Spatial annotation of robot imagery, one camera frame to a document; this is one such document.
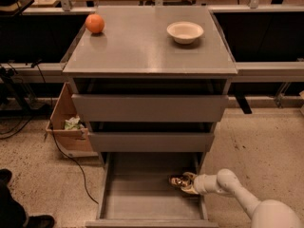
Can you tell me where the cardboard box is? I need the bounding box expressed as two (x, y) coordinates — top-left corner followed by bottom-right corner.
(46, 83), (96, 158)

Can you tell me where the grey top drawer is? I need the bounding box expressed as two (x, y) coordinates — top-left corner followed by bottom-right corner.
(72, 94), (228, 123)

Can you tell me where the white bowl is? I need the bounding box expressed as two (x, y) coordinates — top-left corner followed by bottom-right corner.
(167, 22), (204, 45)

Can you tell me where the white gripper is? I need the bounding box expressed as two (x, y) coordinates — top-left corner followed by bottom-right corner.
(180, 172), (207, 195)

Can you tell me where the black floor cable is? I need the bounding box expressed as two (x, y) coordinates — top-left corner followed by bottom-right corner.
(0, 60), (100, 205)

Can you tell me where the grey open bottom drawer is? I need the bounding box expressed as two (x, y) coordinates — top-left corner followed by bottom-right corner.
(85, 152), (219, 228)

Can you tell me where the grey drawer cabinet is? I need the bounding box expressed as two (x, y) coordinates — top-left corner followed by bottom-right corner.
(62, 5), (238, 163)

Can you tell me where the crumpled paper in box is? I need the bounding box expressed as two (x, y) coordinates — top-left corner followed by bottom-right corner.
(64, 117), (84, 130)

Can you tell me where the orange soda can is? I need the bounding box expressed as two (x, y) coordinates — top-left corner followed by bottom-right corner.
(168, 175), (188, 188)

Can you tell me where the dark trouser leg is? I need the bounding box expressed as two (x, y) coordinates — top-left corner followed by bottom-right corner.
(0, 169), (28, 228)

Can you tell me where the orange fruit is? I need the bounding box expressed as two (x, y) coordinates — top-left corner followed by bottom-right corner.
(85, 14), (105, 33)

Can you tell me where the grey middle drawer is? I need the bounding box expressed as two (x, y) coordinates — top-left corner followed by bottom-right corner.
(88, 132), (215, 152)

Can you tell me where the black shoe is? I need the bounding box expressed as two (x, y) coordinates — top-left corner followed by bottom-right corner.
(26, 215), (55, 228)

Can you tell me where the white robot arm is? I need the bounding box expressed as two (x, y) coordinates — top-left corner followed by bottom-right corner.
(177, 169), (304, 228)

